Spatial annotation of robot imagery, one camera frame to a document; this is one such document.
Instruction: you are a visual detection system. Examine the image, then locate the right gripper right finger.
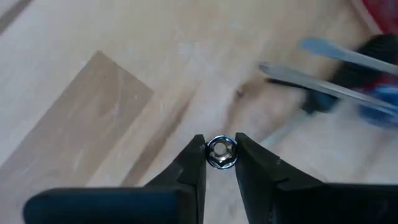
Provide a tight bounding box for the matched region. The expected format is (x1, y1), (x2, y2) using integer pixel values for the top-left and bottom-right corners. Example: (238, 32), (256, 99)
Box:
(235, 133), (398, 224)

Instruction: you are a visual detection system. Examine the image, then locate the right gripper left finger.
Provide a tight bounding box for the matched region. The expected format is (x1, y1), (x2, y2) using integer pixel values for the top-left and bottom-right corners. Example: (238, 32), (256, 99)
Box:
(23, 134), (208, 224)

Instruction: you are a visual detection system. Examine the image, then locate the chrome socket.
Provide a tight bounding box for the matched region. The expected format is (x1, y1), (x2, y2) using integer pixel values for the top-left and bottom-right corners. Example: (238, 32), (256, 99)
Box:
(205, 134), (239, 170)

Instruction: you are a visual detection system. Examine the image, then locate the blue transparent screwdriver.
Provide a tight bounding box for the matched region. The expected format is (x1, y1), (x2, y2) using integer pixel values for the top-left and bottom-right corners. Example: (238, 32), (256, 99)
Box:
(258, 62), (398, 128)

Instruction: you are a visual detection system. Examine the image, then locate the long black handled screwdriver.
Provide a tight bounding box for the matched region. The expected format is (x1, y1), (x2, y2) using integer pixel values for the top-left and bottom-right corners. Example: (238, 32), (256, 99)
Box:
(301, 33), (398, 114)

